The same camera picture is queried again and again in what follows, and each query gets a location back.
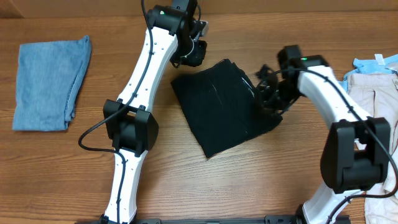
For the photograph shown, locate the black shorts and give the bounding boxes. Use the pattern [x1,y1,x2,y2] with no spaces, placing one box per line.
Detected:
[171,59,282,158]

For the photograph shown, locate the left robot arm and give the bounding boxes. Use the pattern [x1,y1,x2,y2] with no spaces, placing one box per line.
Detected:
[100,0,208,223]

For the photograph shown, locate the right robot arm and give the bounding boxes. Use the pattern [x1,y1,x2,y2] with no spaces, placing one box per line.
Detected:
[255,45,397,224]

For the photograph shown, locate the pale pink garment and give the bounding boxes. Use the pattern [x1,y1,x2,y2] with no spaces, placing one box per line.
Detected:
[345,62,398,224]

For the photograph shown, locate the light blue garment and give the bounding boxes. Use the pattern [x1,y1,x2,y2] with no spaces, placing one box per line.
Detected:
[340,54,397,91]

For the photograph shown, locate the folded blue denim cloth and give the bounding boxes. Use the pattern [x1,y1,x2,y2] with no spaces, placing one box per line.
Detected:
[12,35,91,131]

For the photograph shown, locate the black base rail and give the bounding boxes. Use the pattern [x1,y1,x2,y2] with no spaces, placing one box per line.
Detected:
[74,214,351,224]

